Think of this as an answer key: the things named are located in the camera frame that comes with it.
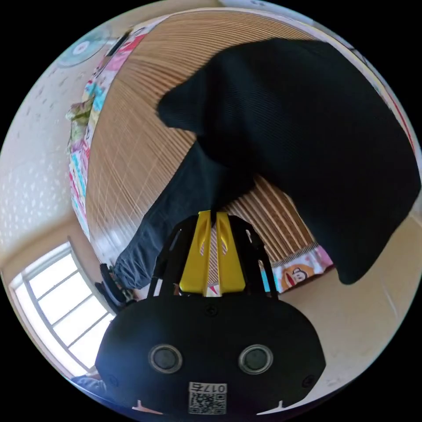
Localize green patterned pillow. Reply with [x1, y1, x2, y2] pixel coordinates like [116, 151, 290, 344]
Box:
[65, 98, 97, 141]

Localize electric fan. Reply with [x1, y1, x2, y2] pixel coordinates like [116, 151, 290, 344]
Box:
[55, 23, 114, 69]

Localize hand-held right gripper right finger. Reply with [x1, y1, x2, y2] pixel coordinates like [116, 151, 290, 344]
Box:
[215, 212, 247, 293]

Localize window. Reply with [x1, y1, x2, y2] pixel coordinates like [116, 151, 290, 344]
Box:
[9, 242, 116, 380]

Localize black pants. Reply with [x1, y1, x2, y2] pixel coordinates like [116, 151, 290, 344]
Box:
[114, 37, 422, 290]

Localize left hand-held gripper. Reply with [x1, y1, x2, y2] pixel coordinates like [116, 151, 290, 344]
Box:
[95, 263, 137, 313]

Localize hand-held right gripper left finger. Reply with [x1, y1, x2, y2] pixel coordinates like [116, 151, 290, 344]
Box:
[179, 211, 212, 293]

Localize person's body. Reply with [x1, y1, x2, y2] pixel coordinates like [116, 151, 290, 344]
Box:
[71, 375, 108, 398]

